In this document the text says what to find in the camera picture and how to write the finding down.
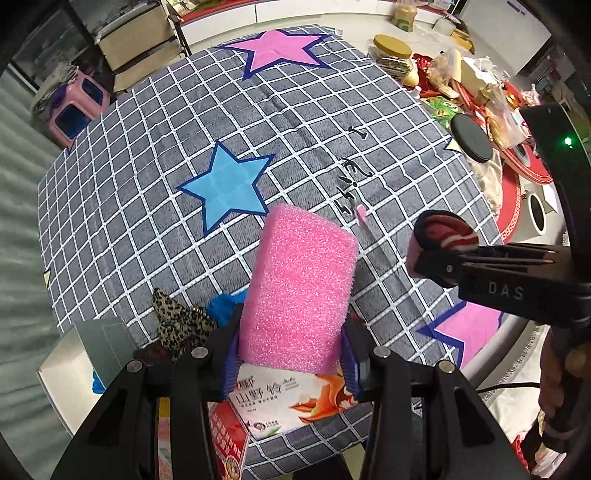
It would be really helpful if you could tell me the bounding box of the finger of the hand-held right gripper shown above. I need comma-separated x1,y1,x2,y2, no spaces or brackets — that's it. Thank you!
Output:
413,253,490,288
471,244,575,264

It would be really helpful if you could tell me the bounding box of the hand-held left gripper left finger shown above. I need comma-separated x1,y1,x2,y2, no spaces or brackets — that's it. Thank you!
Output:
51,305,245,480

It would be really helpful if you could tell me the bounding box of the pink sponge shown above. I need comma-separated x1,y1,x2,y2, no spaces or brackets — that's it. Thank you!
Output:
238,204,360,374

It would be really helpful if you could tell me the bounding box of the person's right hand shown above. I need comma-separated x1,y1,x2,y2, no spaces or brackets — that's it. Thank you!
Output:
538,330,591,444

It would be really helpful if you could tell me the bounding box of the blue fluffy cloth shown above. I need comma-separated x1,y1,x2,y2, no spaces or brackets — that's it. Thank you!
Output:
205,291,250,328

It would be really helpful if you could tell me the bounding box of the green pleated curtain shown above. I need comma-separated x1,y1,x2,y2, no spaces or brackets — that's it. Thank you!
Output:
0,69,61,416

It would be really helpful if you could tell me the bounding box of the pink plastic stool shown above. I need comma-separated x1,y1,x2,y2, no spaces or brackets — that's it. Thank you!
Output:
48,71,112,148

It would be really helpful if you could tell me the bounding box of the pile of snack packets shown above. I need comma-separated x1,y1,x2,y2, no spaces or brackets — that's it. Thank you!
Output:
416,46,532,148

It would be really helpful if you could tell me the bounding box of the black framed chair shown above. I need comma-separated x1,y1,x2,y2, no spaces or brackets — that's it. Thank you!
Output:
95,0,190,93

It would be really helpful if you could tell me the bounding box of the pink black striped sock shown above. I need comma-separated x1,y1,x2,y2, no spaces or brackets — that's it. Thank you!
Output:
405,210,478,278

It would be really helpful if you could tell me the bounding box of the leopard print cloth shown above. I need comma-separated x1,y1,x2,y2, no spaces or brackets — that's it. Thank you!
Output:
152,288,218,358

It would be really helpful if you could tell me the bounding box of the grey storage box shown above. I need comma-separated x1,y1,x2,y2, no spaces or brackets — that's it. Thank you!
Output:
36,316,139,437

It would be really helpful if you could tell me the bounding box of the floral tissue pack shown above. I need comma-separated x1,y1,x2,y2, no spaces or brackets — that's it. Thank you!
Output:
228,362,370,439

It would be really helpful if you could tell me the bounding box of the red patterned carton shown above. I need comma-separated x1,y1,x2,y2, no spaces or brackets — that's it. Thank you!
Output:
208,399,250,480

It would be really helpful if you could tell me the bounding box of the yellow-lid jar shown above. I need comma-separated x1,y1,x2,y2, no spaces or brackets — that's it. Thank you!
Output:
369,34,419,86

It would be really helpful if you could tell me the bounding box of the black round disc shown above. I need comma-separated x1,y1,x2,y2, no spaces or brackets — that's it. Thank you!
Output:
450,113,495,163

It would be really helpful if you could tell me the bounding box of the red round tray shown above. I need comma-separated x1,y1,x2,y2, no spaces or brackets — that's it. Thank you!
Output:
496,143,568,243

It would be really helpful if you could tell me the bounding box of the grey checked star blanket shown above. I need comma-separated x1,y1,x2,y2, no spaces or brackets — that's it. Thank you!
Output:
37,28,506,476

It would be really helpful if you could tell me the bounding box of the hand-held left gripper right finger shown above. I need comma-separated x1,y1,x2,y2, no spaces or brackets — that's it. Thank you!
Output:
341,316,529,480

